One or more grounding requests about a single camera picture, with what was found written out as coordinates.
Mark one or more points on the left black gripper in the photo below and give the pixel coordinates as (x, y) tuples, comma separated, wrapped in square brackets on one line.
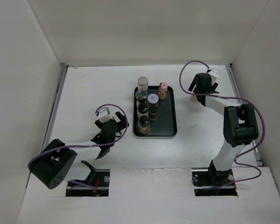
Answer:
[(122, 121)]

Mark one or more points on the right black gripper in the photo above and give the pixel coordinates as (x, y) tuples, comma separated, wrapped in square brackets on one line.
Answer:
[(193, 85)]

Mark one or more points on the black lid bottle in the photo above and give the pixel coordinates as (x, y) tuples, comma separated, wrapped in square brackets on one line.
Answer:
[(142, 109), (144, 125)]

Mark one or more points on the black lid bottle front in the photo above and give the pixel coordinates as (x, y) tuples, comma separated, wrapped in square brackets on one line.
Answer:
[(142, 109)]

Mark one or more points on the clear top pepper grinder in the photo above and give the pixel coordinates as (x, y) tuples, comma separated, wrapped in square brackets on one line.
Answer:
[(141, 96)]

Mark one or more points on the pink cap spice bottle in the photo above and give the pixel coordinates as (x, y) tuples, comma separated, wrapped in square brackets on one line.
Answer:
[(162, 91)]

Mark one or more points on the black cap spice jar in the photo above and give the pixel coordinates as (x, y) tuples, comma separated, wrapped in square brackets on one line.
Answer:
[(152, 112)]

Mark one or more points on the white lid sauce jar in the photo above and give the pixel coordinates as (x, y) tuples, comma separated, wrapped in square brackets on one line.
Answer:
[(152, 99)]

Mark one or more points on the silver lid grain bottle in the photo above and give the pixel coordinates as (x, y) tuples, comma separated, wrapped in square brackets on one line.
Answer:
[(142, 83)]

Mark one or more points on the yellow cap spice bottle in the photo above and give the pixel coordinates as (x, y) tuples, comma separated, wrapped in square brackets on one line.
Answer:
[(194, 98)]

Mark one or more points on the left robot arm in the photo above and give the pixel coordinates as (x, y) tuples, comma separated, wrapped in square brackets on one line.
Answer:
[(53, 163)]

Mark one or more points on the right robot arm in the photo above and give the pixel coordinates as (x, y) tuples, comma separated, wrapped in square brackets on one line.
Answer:
[(239, 127)]

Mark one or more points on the black rectangular tray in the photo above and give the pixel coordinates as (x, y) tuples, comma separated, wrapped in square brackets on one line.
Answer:
[(165, 124)]

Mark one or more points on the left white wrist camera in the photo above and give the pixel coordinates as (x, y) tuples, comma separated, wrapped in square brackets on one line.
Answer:
[(103, 114)]

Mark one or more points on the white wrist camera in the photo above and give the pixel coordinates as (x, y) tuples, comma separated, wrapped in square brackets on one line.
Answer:
[(103, 114), (213, 74)]

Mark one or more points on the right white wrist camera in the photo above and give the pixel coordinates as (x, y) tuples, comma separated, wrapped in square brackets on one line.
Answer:
[(213, 74)]

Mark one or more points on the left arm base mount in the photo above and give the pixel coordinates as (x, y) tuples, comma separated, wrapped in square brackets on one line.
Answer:
[(96, 184)]

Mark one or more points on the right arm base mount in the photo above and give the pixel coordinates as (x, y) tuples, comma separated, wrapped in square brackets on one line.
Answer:
[(210, 183)]

